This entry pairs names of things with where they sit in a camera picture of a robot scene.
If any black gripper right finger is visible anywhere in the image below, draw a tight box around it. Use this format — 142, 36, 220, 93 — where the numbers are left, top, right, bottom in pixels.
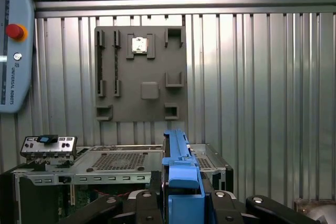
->
200, 172, 320, 224

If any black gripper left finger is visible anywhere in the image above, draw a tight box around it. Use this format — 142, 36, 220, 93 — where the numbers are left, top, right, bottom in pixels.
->
59, 170, 163, 224

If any hard disk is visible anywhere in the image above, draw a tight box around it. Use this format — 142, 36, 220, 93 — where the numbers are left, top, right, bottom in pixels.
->
160, 129, 219, 224

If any black PC case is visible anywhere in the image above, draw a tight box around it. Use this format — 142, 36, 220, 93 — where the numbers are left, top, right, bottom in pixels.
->
0, 144, 235, 224

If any black clip with blue face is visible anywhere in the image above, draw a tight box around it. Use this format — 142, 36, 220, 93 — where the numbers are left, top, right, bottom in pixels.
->
37, 134, 59, 146

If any grey parts rack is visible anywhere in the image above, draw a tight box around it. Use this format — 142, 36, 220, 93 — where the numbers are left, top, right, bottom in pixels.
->
94, 26, 187, 122

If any silver CPU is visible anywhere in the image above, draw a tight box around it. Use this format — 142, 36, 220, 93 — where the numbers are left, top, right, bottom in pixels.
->
131, 36, 148, 54

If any pale blue teach pendant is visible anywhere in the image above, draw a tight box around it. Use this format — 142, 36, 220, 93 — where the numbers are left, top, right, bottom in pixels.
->
0, 0, 36, 114

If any square brown base plate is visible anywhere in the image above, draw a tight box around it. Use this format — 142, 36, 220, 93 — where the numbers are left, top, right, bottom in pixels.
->
293, 197, 336, 210

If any metal I/O bracket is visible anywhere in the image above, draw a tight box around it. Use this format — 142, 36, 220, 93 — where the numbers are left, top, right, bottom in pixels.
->
20, 135, 78, 168

